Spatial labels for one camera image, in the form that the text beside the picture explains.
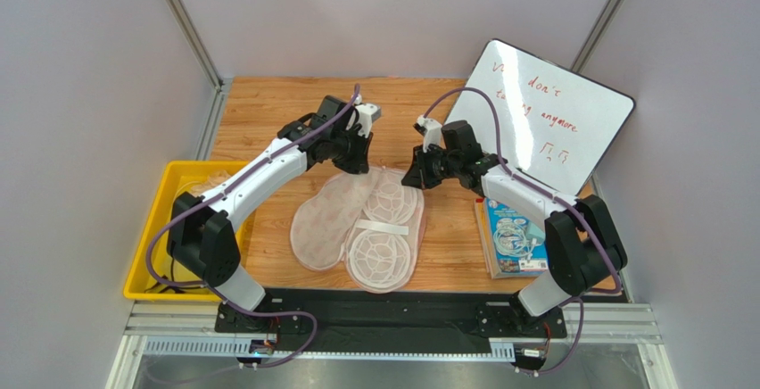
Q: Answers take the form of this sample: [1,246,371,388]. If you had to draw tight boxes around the blue illustrated book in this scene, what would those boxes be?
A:
[474,198,549,279]

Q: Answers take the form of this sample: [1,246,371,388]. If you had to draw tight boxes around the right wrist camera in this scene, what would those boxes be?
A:
[414,115,442,153]

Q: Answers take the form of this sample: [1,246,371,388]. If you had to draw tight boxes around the beige bra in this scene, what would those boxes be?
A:
[188,170,231,197]

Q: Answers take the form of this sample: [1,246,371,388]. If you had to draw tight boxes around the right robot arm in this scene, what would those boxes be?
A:
[401,117,628,326]

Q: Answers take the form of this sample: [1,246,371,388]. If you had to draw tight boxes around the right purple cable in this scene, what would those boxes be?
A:
[415,87,624,377]

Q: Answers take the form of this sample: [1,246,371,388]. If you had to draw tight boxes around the yellow plastic bin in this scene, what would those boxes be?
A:
[123,161,247,302]

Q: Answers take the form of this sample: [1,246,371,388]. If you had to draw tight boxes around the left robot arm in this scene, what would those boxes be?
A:
[160,94,382,312]

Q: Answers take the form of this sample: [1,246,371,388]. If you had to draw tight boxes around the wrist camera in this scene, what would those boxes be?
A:
[414,115,442,153]
[353,103,382,138]

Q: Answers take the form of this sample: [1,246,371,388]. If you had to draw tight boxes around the floral mesh laundry bag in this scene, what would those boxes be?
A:
[290,167,426,294]

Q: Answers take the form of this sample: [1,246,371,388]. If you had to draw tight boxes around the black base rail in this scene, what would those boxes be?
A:
[214,288,567,354]

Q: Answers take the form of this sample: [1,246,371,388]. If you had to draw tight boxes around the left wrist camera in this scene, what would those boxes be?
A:
[353,103,382,138]

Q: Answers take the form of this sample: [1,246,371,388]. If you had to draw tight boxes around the whiteboard with red writing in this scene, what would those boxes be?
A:
[446,39,635,194]

